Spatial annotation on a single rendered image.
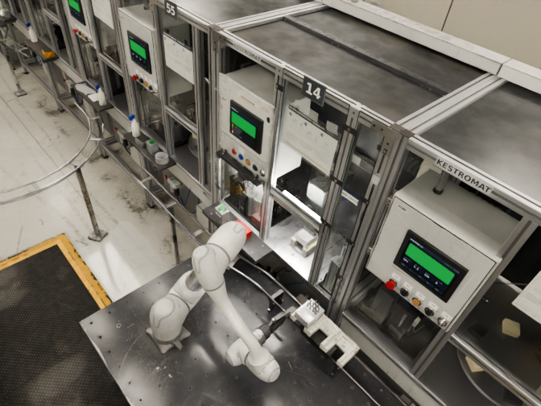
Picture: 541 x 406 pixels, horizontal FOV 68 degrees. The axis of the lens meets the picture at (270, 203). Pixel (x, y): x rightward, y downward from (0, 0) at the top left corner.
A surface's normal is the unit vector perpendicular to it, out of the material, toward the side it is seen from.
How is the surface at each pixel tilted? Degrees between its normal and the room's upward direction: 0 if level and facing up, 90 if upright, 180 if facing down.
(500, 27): 90
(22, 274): 0
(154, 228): 0
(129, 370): 0
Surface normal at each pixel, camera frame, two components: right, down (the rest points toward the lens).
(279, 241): 0.08, -0.72
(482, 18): -0.74, 0.42
